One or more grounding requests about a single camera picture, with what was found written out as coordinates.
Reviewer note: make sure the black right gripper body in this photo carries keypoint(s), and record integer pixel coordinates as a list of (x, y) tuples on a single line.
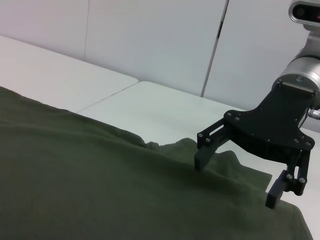
[(280, 120)]

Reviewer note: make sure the dark green shirt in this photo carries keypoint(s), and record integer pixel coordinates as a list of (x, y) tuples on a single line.
[(100, 175)]

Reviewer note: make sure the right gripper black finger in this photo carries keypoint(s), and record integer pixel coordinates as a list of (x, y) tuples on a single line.
[(298, 175), (205, 155)]

